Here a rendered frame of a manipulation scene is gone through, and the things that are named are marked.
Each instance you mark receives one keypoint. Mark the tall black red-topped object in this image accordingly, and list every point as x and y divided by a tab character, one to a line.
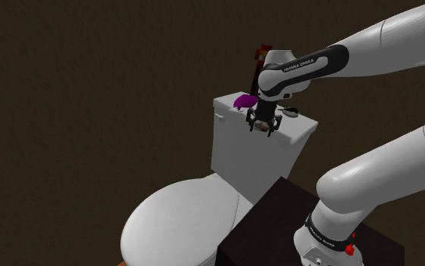
255	79

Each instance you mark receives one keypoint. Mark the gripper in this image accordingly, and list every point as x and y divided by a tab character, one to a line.
266	109

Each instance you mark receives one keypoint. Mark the purple rounded object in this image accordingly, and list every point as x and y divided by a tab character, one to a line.
245	100

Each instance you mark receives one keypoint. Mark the small brown white object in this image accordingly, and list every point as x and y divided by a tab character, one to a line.
260	127

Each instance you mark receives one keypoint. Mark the black and white spoon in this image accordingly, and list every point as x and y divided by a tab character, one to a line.
290	111

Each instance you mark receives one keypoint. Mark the dark robot stand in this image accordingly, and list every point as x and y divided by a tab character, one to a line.
271	228

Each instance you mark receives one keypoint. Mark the white toilet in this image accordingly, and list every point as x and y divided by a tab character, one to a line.
182	221

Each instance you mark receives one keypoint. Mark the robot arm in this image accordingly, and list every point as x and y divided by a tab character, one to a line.
381	173

